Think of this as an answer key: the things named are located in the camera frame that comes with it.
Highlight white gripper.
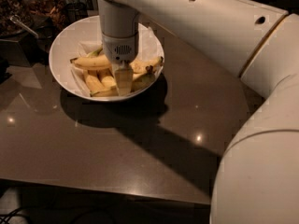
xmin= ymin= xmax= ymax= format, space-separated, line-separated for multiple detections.
xmin=102 ymin=34 xmax=138 ymax=96

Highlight long yellow banana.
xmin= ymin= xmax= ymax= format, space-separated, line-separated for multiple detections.
xmin=70 ymin=54 xmax=111 ymax=70
xmin=90 ymin=69 xmax=156 ymax=97

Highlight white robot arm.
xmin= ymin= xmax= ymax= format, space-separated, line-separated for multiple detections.
xmin=107 ymin=0 xmax=299 ymax=224

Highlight small right yellow banana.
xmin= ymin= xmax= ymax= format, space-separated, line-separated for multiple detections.
xmin=130 ymin=56 xmax=164 ymax=74

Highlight left lower yellow banana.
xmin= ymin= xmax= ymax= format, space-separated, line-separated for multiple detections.
xmin=83 ymin=70 xmax=104 ymax=93

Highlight green-tipped banana at back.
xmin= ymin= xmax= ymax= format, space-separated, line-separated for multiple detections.
xmin=87 ymin=47 xmax=103 ymax=57

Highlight white ceramic bowl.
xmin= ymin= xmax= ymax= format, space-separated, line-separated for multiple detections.
xmin=48 ymin=15 xmax=165 ymax=103

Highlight glass jar with snacks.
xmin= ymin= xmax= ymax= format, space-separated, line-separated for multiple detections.
xmin=0 ymin=0 xmax=34 ymax=37

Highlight dark wire basket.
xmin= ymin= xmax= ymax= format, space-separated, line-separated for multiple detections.
xmin=65 ymin=3 xmax=88 ymax=22

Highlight metal scoop handle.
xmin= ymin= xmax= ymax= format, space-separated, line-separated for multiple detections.
xmin=10 ymin=15 xmax=39 ymax=39

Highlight black cables on floor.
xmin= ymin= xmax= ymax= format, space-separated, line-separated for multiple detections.
xmin=0 ymin=204 xmax=34 ymax=224

